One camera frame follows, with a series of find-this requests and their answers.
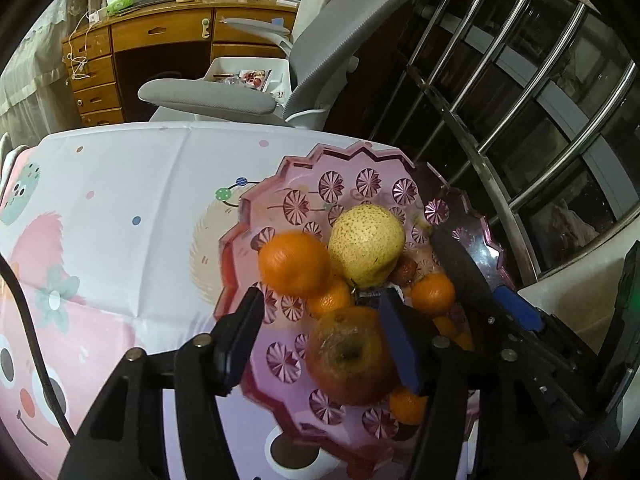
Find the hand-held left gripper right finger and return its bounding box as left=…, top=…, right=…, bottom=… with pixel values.
left=377, top=287, right=576, bottom=480

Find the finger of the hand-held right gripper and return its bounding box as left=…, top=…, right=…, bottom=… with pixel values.
left=491, top=284, right=544, bottom=334
left=431, top=231, right=507, bottom=334

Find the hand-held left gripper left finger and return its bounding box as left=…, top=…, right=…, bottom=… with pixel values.
left=57, top=286, right=266, bottom=480

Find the pink plastic bowl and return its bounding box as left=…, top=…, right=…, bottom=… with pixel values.
left=215, top=141, right=516, bottom=463

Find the red apple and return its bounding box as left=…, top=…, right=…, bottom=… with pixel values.
left=306, top=306, right=401, bottom=406

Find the red lychee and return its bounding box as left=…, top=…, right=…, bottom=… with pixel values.
left=390, top=255, right=418, bottom=286

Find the large orange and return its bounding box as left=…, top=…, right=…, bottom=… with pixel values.
left=257, top=230, right=332, bottom=297

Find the yellow pear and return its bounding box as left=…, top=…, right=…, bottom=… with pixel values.
left=327, top=204, right=406, bottom=288

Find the metal window grille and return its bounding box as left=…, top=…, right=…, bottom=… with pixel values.
left=365, top=0, right=640, bottom=281

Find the pink cartoon printed tablecloth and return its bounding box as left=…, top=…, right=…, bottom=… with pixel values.
left=0, top=120, right=481, bottom=480

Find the grey office chair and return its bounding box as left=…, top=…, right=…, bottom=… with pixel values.
left=137, top=0, right=436, bottom=128

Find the white storage bin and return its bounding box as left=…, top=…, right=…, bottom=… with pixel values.
left=202, top=55, right=291, bottom=101

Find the wooden desk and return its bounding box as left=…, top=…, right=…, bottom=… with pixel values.
left=61, top=2, right=301, bottom=128

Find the white lace cloth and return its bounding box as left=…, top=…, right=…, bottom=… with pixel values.
left=0, top=10, right=71, bottom=131

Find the black cable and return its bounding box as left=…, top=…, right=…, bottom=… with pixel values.
left=0, top=255, right=73, bottom=441

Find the white charger cable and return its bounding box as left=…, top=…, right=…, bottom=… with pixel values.
left=65, top=10, right=96, bottom=81

